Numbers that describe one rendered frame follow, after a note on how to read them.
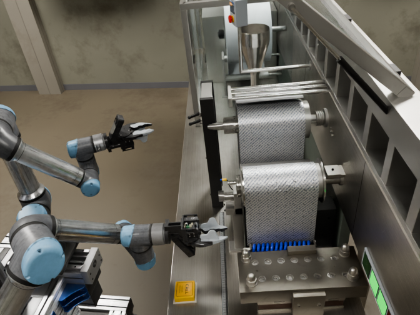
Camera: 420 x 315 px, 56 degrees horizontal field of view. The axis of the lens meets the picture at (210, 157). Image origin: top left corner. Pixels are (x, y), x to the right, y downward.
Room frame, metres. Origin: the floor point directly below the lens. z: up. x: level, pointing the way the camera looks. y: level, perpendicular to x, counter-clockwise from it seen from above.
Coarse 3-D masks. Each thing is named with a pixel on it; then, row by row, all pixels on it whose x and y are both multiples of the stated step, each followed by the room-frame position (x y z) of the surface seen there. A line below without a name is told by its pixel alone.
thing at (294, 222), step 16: (256, 208) 0.93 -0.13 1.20; (272, 208) 0.92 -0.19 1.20; (288, 208) 0.92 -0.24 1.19; (304, 208) 0.92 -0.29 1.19; (256, 224) 0.93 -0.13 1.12; (272, 224) 0.92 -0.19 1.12; (288, 224) 0.92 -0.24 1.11; (304, 224) 0.92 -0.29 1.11; (256, 240) 0.93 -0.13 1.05; (272, 240) 0.92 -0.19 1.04; (288, 240) 0.92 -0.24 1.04; (304, 240) 0.92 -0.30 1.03
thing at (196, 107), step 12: (180, 0) 2.03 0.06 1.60; (204, 0) 1.98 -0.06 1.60; (216, 0) 1.96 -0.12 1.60; (228, 0) 1.95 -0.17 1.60; (252, 0) 1.94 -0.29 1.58; (264, 0) 1.94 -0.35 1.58; (192, 60) 1.99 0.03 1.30; (192, 72) 1.96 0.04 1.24; (192, 84) 1.97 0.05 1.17; (192, 96) 1.97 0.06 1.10
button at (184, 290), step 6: (180, 282) 0.88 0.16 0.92; (186, 282) 0.87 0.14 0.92; (192, 282) 0.87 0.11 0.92; (180, 288) 0.85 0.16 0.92; (186, 288) 0.85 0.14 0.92; (192, 288) 0.85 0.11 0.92; (174, 294) 0.83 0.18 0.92; (180, 294) 0.83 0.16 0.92; (186, 294) 0.83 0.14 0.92; (192, 294) 0.82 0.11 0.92; (180, 300) 0.82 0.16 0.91; (186, 300) 0.81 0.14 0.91; (192, 300) 0.81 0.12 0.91
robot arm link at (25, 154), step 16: (0, 128) 1.23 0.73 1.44; (0, 144) 1.18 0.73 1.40; (16, 144) 1.20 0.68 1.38; (16, 160) 1.19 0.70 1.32; (32, 160) 1.20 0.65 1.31; (48, 160) 1.22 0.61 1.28; (64, 176) 1.22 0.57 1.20; (80, 176) 1.24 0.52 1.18; (96, 176) 1.28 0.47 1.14; (96, 192) 1.22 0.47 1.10
